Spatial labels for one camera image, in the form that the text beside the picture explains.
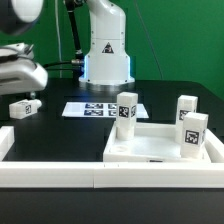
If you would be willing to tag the white square table top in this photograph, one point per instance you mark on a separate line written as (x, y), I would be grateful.
(156, 143)

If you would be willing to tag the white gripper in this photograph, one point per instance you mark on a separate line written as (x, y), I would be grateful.
(19, 73)

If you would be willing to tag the white U-shaped obstacle fence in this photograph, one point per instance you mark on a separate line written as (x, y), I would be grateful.
(111, 175)

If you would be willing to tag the white sheet with markers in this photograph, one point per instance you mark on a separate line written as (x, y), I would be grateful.
(101, 110)

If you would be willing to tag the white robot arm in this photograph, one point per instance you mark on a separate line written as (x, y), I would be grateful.
(105, 67)

